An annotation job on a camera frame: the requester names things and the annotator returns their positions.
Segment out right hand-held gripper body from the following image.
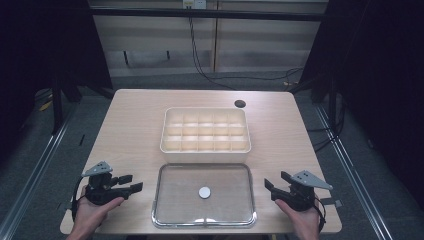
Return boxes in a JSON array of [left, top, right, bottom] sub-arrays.
[[270, 169, 334, 212]]

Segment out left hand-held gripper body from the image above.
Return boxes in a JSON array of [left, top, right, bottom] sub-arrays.
[[81, 161, 132, 206]]

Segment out person's right hand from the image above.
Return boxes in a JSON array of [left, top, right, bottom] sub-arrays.
[[274, 199, 321, 236]]

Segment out person's left hand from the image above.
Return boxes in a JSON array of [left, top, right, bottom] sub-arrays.
[[74, 196, 125, 235]]

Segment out clear plastic lid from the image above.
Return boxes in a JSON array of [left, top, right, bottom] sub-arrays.
[[151, 162, 258, 230]]

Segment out white divided storage box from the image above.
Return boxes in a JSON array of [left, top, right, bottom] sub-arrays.
[[159, 106, 252, 165]]

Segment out black metal stand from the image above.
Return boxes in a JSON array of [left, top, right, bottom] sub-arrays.
[[50, 74, 84, 136]]

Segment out yellow floor object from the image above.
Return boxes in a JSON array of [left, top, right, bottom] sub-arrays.
[[37, 99, 54, 113]]

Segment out black curtain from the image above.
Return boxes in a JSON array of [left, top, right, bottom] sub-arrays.
[[299, 0, 424, 214], [0, 0, 113, 161]]

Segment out black horizontal bar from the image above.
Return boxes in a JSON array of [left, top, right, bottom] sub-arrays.
[[89, 7, 330, 23]]

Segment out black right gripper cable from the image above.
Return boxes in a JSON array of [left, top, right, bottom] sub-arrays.
[[313, 195, 327, 233]]

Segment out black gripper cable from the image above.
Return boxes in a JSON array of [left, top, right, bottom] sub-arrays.
[[313, 195, 327, 233], [70, 176, 88, 223]]

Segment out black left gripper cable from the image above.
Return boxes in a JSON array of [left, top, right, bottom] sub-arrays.
[[70, 176, 88, 223]]

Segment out black floor cables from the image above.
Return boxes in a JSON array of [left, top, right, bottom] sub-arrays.
[[305, 94, 347, 154]]

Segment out metal floor rail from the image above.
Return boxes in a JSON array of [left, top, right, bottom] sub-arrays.
[[0, 103, 79, 240], [314, 103, 389, 240]]

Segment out black wall cable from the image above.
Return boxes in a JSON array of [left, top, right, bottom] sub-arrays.
[[187, 8, 305, 92]]

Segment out white wall outlet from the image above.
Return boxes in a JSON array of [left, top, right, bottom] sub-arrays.
[[182, 0, 208, 10]]

